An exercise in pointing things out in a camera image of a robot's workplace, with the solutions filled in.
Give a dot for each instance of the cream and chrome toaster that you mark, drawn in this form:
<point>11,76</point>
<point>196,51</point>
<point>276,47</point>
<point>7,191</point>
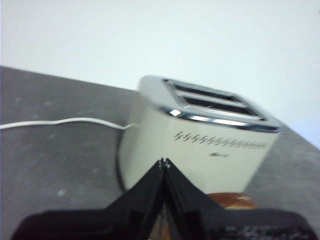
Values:
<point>200,160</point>

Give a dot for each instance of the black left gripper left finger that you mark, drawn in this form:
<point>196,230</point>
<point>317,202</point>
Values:
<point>100,225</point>

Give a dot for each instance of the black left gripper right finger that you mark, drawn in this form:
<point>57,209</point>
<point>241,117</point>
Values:
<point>225,225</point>

